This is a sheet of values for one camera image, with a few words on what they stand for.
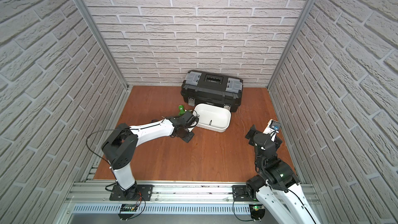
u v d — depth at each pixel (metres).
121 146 0.48
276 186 0.44
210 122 0.99
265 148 0.47
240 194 0.73
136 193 0.67
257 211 0.71
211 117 1.00
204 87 0.96
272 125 0.56
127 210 0.72
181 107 1.04
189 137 0.81
